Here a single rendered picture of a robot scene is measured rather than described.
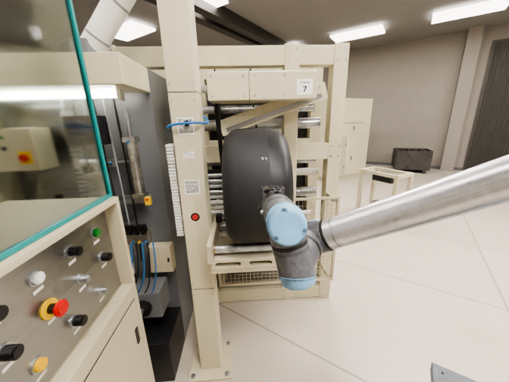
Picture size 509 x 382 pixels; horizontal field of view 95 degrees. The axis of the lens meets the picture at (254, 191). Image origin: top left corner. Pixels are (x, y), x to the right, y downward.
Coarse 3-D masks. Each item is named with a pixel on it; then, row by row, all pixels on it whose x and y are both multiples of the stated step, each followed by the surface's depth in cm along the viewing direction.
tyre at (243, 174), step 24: (240, 144) 101; (264, 144) 101; (288, 144) 108; (240, 168) 96; (264, 168) 96; (288, 168) 99; (240, 192) 95; (288, 192) 98; (240, 216) 98; (240, 240) 111; (264, 240) 112
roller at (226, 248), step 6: (216, 246) 118; (222, 246) 118; (228, 246) 118; (234, 246) 118; (240, 246) 118; (246, 246) 118; (252, 246) 118; (258, 246) 118; (264, 246) 119; (270, 246) 119; (216, 252) 118; (222, 252) 118; (228, 252) 118; (234, 252) 119
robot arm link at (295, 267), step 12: (312, 240) 62; (276, 252) 55; (288, 252) 54; (300, 252) 54; (312, 252) 59; (276, 264) 57; (288, 264) 54; (300, 264) 54; (312, 264) 57; (288, 276) 55; (300, 276) 54; (312, 276) 56; (288, 288) 56; (300, 288) 55
